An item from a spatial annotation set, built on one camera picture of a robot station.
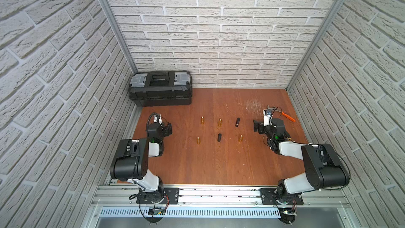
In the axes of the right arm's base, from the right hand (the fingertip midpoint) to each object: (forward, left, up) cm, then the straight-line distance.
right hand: (264, 119), depth 94 cm
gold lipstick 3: (-10, +41, -3) cm, 42 cm away
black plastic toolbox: (+21, +63, +10) cm, 67 cm away
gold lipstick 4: (-10, +16, -4) cm, 19 cm away
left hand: (+3, +63, 0) cm, 64 cm away
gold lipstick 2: (+1, +27, -4) cm, 27 cm away
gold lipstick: (+4, +38, -3) cm, 38 cm away
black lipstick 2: (-10, +29, -1) cm, 30 cm away
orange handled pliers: (+5, -20, -7) cm, 21 cm away
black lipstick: (0, +16, -1) cm, 16 cm away
